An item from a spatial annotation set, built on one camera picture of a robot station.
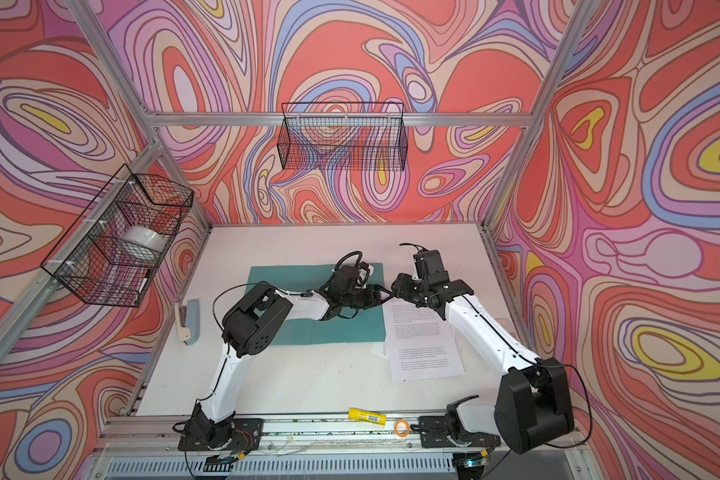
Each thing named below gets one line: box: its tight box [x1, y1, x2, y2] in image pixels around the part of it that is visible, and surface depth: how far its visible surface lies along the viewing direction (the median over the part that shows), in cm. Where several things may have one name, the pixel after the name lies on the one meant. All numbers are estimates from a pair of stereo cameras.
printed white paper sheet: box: [382, 296, 465, 383], surface depth 90 cm
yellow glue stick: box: [348, 408, 387, 426], surface depth 76 cm
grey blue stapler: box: [179, 298, 200, 346], surface depth 92 cm
